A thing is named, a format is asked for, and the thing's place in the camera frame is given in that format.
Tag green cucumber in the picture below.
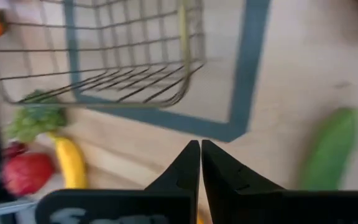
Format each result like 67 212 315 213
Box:
298 107 358 191

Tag bright red apple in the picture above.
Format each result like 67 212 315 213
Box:
1 152 55 197

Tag yellow banana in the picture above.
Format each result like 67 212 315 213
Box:
47 132 88 190

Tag green grape bunch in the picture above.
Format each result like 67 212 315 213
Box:
6 90 68 144

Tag purple grape bunch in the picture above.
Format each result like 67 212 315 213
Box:
1 141 29 159

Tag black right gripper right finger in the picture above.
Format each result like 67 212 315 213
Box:
201 139 358 224

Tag wire mesh basket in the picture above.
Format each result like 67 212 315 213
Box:
0 0 206 108

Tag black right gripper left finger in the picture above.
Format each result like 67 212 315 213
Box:
35 139 202 224

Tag silver frame plate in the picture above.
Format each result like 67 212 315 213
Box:
0 198 39 218

